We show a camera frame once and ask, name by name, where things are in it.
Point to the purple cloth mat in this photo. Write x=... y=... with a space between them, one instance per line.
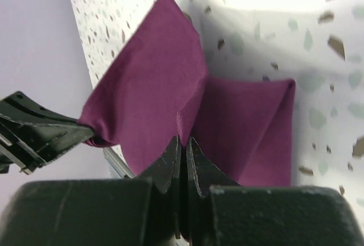
x=158 y=87

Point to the aluminium rail frame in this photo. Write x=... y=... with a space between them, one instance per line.
x=116 y=164

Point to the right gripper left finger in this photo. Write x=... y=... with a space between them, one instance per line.
x=132 y=211

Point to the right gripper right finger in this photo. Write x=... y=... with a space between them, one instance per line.
x=220 y=212

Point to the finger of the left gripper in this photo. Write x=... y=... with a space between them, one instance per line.
x=18 y=109
x=33 y=147

